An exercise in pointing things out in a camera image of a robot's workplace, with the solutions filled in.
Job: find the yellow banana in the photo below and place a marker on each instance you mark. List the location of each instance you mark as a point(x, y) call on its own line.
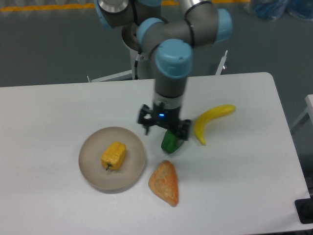
point(209, 115)

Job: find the white metal frame leg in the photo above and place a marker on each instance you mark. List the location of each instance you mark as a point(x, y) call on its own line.
point(221, 67)

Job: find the orange triangular pastry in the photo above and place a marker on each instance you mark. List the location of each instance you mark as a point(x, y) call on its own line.
point(164, 183)

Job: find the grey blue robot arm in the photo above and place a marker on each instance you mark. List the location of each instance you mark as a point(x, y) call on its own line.
point(169, 47)

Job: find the beige round plate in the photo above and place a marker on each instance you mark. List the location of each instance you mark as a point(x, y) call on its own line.
point(102, 175)

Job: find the blue plastic bag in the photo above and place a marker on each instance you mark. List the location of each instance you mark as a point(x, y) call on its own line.
point(273, 9)

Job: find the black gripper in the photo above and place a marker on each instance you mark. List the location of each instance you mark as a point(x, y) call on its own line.
point(165, 118)

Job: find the white furniture edge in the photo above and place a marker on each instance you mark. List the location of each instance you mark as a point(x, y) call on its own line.
point(304, 116)

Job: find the yellow bell pepper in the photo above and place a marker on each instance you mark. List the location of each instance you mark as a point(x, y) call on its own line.
point(114, 156)

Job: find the green bell pepper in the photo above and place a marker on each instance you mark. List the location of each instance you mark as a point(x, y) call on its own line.
point(171, 143)

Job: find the black device at table edge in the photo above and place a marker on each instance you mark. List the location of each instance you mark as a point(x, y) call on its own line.
point(304, 209)

